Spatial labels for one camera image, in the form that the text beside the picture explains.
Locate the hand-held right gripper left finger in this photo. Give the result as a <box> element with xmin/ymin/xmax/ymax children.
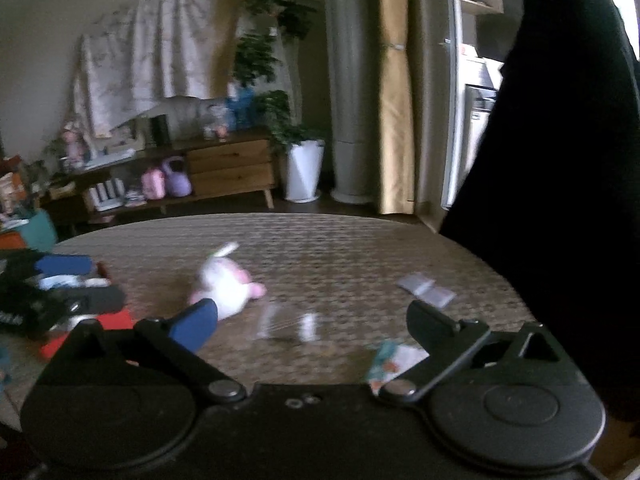
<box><xmin>42</xmin><ymin>299</ymin><xmax>247</xmax><ymax>405</ymax></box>

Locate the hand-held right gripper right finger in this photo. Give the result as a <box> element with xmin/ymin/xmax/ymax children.
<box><xmin>377</xmin><ymin>301</ymin><xmax>576</xmax><ymax>405</ymax></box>

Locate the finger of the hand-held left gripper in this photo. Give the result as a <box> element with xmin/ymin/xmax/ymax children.
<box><xmin>36</xmin><ymin>255</ymin><xmax>94</xmax><ymax>277</ymax></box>
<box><xmin>62</xmin><ymin>285</ymin><xmax>127</xmax><ymax>317</ymax></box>

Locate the red box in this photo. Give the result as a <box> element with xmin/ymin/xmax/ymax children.
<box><xmin>40</xmin><ymin>260</ymin><xmax>136</xmax><ymax>361</ymax></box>

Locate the pink and white plush toy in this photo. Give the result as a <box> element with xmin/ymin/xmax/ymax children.
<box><xmin>187</xmin><ymin>242</ymin><xmax>267</xmax><ymax>320</ymax></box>

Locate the small grey packet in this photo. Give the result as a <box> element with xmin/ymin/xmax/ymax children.
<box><xmin>397</xmin><ymin>273</ymin><xmax>456</xmax><ymax>307</ymax></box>

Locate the teal chair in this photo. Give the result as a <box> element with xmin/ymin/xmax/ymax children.
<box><xmin>22</xmin><ymin>210</ymin><xmax>58</xmax><ymax>248</ymax></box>

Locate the teal and orange printed packet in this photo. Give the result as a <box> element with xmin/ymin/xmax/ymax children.
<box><xmin>367</xmin><ymin>340</ymin><xmax>431</xmax><ymax>393</ymax></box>

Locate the row of white boxes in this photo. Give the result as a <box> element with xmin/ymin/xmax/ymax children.
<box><xmin>90</xmin><ymin>180</ymin><xmax>126</xmax><ymax>211</ymax></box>

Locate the orange and white bag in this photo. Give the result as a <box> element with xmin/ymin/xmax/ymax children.
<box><xmin>0</xmin><ymin>172</ymin><xmax>26</xmax><ymax>211</ymax></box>

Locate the clear plastic wrapper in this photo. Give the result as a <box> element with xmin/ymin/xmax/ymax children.
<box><xmin>257</xmin><ymin>305</ymin><xmax>321</xmax><ymax>343</ymax></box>

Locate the pink toy bag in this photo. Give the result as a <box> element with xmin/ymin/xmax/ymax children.
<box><xmin>141</xmin><ymin>168</ymin><xmax>166</xmax><ymax>199</ymax></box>

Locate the pink doll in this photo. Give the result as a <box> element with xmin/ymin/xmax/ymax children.
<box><xmin>61</xmin><ymin>122</ymin><xmax>86</xmax><ymax>161</ymax></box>

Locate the purple kettlebell toy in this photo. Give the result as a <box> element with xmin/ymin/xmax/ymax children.
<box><xmin>162</xmin><ymin>156</ymin><xmax>192</xmax><ymax>197</ymax></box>

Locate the wooden cabinet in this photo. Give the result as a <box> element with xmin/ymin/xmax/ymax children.
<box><xmin>40</xmin><ymin>130</ymin><xmax>278</xmax><ymax>221</ymax></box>

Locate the dark cloth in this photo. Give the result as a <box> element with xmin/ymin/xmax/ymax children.
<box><xmin>439</xmin><ymin>0</ymin><xmax>640</xmax><ymax>421</ymax></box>

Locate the green plant in white planter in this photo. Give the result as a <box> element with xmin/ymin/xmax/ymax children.
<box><xmin>232</xmin><ymin>0</ymin><xmax>328</xmax><ymax>203</ymax></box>

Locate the yellow curtain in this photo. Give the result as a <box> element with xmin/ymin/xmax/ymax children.
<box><xmin>376</xmin><ymin>0</ymin><xmax>416</xmax><ymax>215</ymax></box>

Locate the washing machine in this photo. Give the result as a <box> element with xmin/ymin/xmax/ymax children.
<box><xmin>460</xmin><ymin>57</ymin><xmax>503</xmax><ymax>176</ymax></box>

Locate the blue bottle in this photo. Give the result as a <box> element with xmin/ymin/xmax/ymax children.
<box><xmin>227</xmin><ymin>85</ymin><xmax>256</xmax><ymax>128</ymax></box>

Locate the white printed hanging cloth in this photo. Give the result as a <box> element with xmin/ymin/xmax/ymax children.
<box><xmin>72</xmin><ymin>0</ymin><xmax>221</xmax><ymax>136</ymax></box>

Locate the grey round column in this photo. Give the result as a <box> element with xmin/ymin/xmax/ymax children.
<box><xmin>322</xmin><ymin>0</ymin><xmax>383</xmax><ymax>204</ymax></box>

